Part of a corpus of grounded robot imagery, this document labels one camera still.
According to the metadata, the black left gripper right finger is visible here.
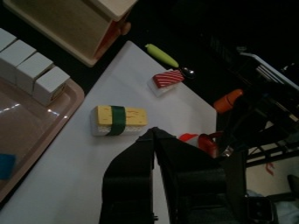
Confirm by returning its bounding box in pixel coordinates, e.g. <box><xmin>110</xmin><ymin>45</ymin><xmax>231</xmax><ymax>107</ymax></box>
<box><xmin>154</xmin><ymin>126</ymin><xmax>250</xmax><ymax>224</ymax></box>

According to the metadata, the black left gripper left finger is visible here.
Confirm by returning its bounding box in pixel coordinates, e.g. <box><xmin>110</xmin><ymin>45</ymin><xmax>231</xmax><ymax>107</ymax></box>
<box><xmin>98</xmin><ymin>128</ymin><xmax>157</xmax><ymax>224</ymax></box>

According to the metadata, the red white toy piece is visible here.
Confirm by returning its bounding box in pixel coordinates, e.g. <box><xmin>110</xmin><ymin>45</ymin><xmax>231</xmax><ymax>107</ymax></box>
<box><xmin>178</xmin><ymin>130</ymin><xmax>226</xmax><ymax>159</ymax></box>

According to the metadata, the yellow egg sushi green band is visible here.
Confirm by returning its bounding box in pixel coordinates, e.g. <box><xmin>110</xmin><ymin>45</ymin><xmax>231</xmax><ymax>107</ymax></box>
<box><xmin>89</xmin><ymin>104</ymin><xmax>150</xmax><ymax>137</ymax></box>

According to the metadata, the orange toy carrot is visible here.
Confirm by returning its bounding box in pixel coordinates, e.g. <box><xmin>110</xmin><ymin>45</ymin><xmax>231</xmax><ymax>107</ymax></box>
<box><xmin>211</xmin><ymin>88</ymin><xmax>246</xmax><ymax>115</ymax></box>

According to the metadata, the pink plastic tray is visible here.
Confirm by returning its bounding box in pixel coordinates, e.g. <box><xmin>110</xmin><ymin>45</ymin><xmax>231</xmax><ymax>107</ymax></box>
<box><xmin>0</xmin><ymin>27</ymin><xmax>87</xmax><ymax>204</ymax></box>

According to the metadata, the red white striped sushi toy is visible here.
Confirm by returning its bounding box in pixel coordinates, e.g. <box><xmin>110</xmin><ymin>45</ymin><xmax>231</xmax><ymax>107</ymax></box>
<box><xmin>147</xmin><ymin>69</ymin><xmax>187</xmax><ymax>98</ymax></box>

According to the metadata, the white sushi roll coloured end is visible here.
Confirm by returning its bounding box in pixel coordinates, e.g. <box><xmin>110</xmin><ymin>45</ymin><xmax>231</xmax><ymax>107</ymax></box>
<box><xmin>33</xmin><ymin>66</ymin><xmax>73</xmax><ymax>108</ymax></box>

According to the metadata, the white sushi roll piece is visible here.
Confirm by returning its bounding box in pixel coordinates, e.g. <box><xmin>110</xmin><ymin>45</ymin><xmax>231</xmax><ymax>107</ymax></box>
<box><xmin>0</xmin><ymin>27</ymin><xmax>19</xmax><ymax>53</ymax></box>
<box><xmin>15</xmin><ymin>52</ymin><xmax>55</xmax><ymax>95</ymax></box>
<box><xmin>0</xmin><ymin>38</ymin><xmax>38</xmax><ymax>86</ymax></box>

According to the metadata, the wooden toy box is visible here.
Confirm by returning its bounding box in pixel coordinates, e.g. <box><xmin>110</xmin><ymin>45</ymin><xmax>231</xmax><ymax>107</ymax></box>
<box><xmin>3</xmin><ymin>0</ymin><xmax>139</xmax><ymax>68</ymax></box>

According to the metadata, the green handled metal spoon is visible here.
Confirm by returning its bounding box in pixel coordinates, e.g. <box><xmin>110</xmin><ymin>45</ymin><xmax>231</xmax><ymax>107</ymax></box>
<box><xmin>145</xmin><ymin>43</ymin><xmax>198</xmax><ymax>81</ymax></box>

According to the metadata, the grey metal frame stand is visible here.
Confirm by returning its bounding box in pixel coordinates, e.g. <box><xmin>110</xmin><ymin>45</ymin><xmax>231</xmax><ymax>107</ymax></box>
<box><xmin>238</xmin><ymin>52</ymin><xmax>299</xmax><ymax>90</ymax></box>

